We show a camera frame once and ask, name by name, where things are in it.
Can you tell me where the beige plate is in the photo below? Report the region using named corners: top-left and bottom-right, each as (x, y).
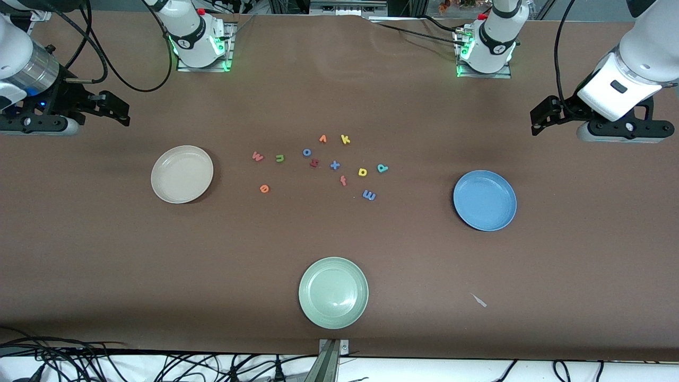
top-left (151, 145), bottom-right (214, 204)

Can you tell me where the blue plate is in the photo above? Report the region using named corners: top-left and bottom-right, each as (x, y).
top-left (452, 170), bottom-right (518, 232)

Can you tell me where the gray power strip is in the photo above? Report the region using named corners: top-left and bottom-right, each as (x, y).
top-left (309, 0), bottom-right (389, 18)

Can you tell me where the green plate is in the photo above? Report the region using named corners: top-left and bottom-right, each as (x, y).
top-left (298, 257), bottom-right (369, 330)

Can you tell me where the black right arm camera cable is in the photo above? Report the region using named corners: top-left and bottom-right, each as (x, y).
top-left (37, 0), bottom-right (173, 94)

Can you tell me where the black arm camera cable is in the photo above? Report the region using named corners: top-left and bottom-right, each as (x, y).
top-left (37, 0), bottom-right (173, 94)
top-left (554, 0), bottom-right (580, 115)

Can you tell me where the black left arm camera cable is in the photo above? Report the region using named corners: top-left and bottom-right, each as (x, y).
top-left (554, 0), bottom-right (580, 115)

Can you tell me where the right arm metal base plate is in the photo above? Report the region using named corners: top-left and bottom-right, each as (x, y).
top-left (176, 22), bottom-right (235, 73)

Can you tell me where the black base cable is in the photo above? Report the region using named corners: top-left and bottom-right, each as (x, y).
top-left (371, 20), bottom-right (467, 46)

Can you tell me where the aluminium profile post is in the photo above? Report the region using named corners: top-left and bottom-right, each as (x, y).
top-left (317, 338), bottom-right (350, 382)

